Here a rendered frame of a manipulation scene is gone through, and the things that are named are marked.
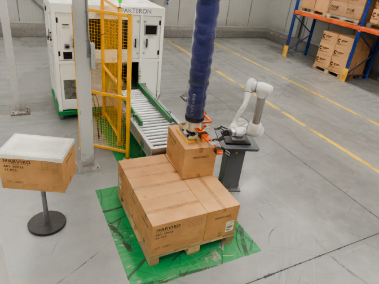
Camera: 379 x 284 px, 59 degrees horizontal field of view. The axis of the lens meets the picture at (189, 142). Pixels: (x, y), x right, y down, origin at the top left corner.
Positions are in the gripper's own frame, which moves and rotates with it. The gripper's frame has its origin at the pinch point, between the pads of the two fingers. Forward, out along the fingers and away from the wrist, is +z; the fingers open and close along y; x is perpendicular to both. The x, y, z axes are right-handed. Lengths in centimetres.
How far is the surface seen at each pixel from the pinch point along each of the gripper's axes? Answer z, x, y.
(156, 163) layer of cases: 54, 36, 52
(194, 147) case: 24.4, -1.7, 12.4
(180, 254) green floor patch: 58, -62, 106
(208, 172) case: 3.6, -5.7, 47.3
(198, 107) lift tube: 17.0, 15.4, -28.2
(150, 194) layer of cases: 81, -20, 52
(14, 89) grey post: 208, 337, 61
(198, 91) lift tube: 18, 17, -47
